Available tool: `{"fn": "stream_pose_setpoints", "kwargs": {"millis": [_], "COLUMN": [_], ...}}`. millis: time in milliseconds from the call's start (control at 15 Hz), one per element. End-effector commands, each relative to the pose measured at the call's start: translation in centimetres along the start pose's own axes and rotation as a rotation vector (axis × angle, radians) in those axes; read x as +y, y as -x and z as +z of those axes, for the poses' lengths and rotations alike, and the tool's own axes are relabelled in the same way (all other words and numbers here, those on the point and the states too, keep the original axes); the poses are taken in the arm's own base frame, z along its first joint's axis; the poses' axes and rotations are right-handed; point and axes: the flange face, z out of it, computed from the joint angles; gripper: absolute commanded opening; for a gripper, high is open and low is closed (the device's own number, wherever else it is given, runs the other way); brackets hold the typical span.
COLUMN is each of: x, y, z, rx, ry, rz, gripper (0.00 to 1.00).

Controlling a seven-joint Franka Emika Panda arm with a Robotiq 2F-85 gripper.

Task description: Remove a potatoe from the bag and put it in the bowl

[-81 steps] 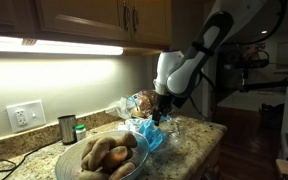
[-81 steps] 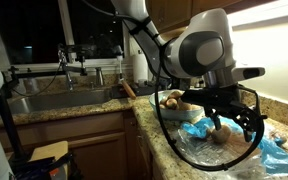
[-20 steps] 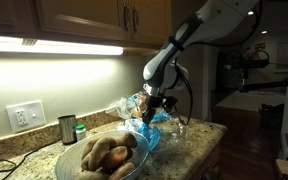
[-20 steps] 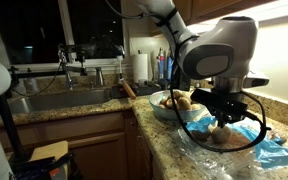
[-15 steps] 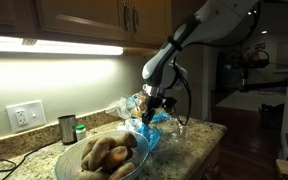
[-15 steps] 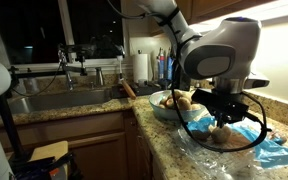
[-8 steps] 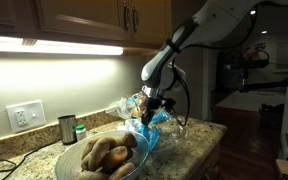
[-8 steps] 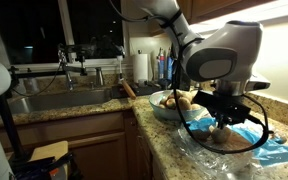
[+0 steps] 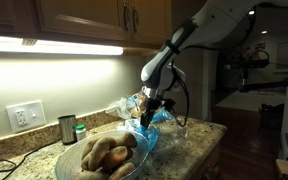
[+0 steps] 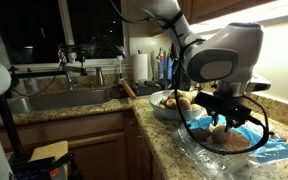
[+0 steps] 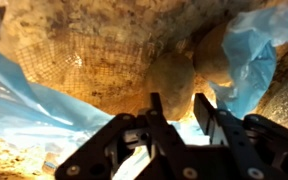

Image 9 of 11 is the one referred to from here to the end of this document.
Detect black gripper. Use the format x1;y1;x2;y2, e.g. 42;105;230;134
139;95;167;130

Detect clear and blue potato bag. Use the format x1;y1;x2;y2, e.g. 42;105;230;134
123;107;189;155

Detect clear bag with brown produce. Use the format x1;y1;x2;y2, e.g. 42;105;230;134
127;93;149;118

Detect white crumpled plastic bag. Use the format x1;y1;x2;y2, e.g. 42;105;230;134
105;96;137;120

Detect clear glass bowl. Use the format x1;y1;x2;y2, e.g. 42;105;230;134
54;129;151;180

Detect brown potato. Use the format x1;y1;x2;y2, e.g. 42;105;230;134
81;138;99;162
102;145;131;173
121;132;138;149
108;162;137;180
75;169;108;180
87;136;117;171

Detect metal cup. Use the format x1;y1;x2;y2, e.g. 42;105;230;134
57;114;78;145

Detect under cabinet light strip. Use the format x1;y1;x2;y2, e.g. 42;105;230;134
0;34;124;56

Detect wooden upper cabinets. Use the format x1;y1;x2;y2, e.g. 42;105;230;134
0;0;172;48

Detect black trash bin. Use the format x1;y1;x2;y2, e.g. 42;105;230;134
259;103;286;132

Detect red bicycle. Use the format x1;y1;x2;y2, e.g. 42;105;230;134
242;41;272;69

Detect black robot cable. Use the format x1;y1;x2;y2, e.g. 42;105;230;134
163;1;288;128

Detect metal cabinet handle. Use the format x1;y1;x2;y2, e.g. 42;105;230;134
122;0;132;33
132;4;141;33

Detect white outlet and switch plate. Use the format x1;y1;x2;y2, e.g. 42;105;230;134
5;99;47;134

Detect black power cord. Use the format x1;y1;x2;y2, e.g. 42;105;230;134
0;143;52;176

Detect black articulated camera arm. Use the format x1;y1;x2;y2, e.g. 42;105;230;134
217;49;288;93

